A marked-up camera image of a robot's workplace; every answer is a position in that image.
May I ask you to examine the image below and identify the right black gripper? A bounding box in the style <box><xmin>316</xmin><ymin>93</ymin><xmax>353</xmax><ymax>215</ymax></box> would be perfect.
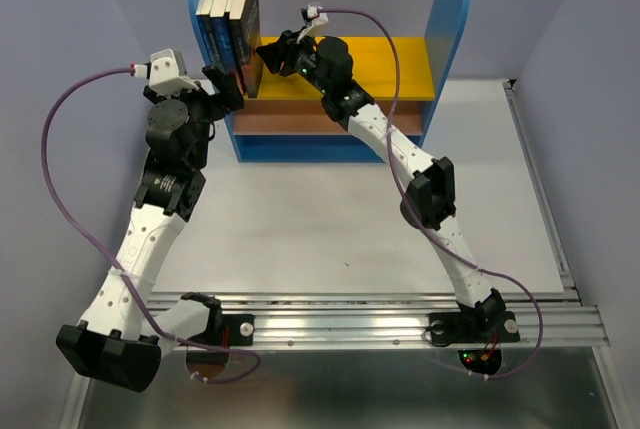
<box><xmin>250</xmin><ymin>27</ymin><xmax>328</xmax><ymax>97</ymax></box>

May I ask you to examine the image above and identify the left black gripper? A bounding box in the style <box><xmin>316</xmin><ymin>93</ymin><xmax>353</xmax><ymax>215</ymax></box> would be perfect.
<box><xmin>145</xmin><ymin>66</ymin><xmax>243</xmax><ymax>170</ymax></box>

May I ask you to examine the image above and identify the Jane Eyre book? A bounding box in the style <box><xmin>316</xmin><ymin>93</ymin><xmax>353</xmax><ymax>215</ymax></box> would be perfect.
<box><xmin>210</xmin><ymin>0</ymin><xmax>245</xmax><ymax>94</ymax></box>

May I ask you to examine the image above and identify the A Tale of Two Cities book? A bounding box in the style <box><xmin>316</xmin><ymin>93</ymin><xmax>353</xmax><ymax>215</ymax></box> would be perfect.
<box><xmin>237</xmin><ymin>0</ymin><xmax>263</xmax><ymax>98</ymax></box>

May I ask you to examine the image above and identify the Nineteen Eighty-Four book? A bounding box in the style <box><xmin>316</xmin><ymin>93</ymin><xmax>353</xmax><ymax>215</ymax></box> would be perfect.
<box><xmin>209</xmin><ymin>0</ymin><xmax>236</xmax><ymax>74</ymax></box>

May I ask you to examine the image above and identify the Animal Farm book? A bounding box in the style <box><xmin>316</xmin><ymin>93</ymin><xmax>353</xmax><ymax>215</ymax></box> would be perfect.
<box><xmin>195</xmin><ymin>0</ymin><xmax>224</xmax><ymax>69</ymax></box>

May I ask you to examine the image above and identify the Three Days to See book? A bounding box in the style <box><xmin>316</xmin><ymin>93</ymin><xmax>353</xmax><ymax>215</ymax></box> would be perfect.
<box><xmin>226</xmin><ymin>0</ymin><xmax>250</xmax><ymax>94</ymax></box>

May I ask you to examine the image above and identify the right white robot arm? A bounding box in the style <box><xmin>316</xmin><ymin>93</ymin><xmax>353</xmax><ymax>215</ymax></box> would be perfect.
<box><xmin>257</xmin><ymin>31</ymin><xmax>520</xmax><ymax>347</ymax></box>

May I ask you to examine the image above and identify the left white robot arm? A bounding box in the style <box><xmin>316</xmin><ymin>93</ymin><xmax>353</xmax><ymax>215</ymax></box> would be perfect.
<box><xmin>56</xmin><ymin>63</ymin><xmax>244</xmax><ymax>392</ymax></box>

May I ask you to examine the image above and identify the blue yellow wooden bookshelf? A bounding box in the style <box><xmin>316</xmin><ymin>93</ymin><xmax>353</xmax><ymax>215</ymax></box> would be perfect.
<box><xmin>186</xmin><ymin>0</ymin><xmax>474</xmax><ymax>165</ymax></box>

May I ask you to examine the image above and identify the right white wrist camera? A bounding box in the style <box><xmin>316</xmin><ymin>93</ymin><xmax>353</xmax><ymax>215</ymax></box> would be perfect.
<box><xmin>297</xmin><ymin>2</ymin><xmax>329</xmax><ymax>43</ymax></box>

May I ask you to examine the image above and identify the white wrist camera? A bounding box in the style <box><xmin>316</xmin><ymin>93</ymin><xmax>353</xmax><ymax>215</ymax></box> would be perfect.
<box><xmin>297</xmin><ymin>2</ymin><xmax>329</xmax><ymax>43</ymax></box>
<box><xmin>130</xmin><ymin>49</ymin><xmax>199</xmax><ymax>97</ymax></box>

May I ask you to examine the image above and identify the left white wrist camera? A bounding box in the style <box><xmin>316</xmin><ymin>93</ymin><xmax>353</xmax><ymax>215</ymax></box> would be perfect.
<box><xmin>130</xmin><ymin>49</ymin><xmax>199</xmax><ymax>97</ymax></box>

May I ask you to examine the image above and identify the aluminium mounting rail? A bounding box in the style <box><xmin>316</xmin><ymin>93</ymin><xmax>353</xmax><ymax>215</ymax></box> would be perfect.
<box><xmin>216</xmin><ymin>293</ymin><xmax>609</xmax><ymax>352</ymax></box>

